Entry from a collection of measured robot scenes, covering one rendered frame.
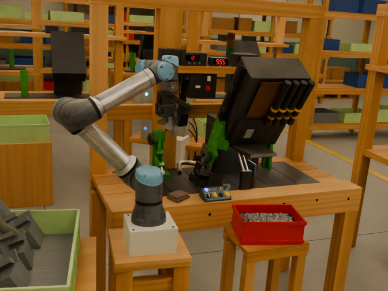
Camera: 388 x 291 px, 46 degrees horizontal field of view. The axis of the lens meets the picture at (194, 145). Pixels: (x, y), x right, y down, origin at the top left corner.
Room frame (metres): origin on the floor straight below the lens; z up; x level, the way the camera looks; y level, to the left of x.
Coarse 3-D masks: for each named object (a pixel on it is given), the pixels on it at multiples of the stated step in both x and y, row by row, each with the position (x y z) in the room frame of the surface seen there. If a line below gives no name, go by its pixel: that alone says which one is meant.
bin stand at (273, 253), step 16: (224, 240) 2.13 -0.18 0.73; (304, 240) 2.05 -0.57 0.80; (224, 256) 2.12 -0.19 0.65; (256, 256) 1.92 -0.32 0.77; (272, 256) 1.95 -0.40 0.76; (288, 256) 1.99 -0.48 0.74; (304, 256) 2.03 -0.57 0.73; (224, 272) 2.10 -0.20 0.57; (272, 272) 2.20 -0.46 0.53; (224, 288) 2.09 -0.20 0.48; (240, 288) 1.94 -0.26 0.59; (272, 288) 2.20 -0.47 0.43; (288, 288) 2.05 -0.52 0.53
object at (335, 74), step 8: (320, 72) 11.98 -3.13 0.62; (328, 72) 12.05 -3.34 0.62; (336, 72) 12.16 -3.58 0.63; (344, 72) 12.25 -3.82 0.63; (320, 80) 11.72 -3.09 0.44; (328, 80) 11.83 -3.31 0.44; (336, 80) 11.94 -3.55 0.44; (328, 96) 12.02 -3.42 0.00; (336, 96) 11.75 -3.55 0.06; (352, 96) 12.00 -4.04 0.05
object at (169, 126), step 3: (171, 117) 2.03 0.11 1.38; (168, 120) 2.02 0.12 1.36; (171, 120) 2.03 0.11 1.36; (168, 123) 2.02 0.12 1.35; (171, 123) 2.02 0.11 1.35; (165, 126) 2.00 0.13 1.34; (168, 126) 2.01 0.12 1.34; (171, 126) 2.02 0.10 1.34; (174, 126) 2.01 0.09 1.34; (168, 129) 2.01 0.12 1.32; (171, 129) 2.01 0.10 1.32; (174, 129) 2.01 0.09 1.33; (174, 132) 2.01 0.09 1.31; (174, 135) 2.01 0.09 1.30
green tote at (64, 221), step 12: (36, 216) 1.85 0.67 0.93; (48, 216) 1.86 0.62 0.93; (60, 216) 1.87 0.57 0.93; (72, 216) 1.88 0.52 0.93; (48, 228) 1.86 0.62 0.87; (60, 228) 1.87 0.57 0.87; (72, 228) 1.88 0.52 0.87; (72, 252) 1.51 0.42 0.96; (72, 264) 1.43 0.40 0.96; (72, 276) 1.43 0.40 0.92; (0, 288) 1.27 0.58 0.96; (12, 288) 1.27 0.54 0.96; (24, 288) 1.28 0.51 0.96; (36, 288) 1.28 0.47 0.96; (48, 288) 1.29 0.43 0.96; (60, 288) 1.29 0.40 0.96; (72, 288) 1.43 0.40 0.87
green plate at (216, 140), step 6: (216, 120) 2.57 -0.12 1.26; (222, 120) 2.51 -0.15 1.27; (216, 126) 2.55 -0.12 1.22; (222, 126) 2.48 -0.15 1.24; (216, 132) 2.53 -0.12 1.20; (222, 132) 2.48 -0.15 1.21; (210, 138) 2.56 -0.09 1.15; (216, 138) 2.50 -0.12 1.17; (222, 138) 2.50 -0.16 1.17; (210, 144) 2.54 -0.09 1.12; (216, 144) 2.48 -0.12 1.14; (222, 144) 2.50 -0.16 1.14; (228, 144) 2.51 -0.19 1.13; (210, 150) 2.51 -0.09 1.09
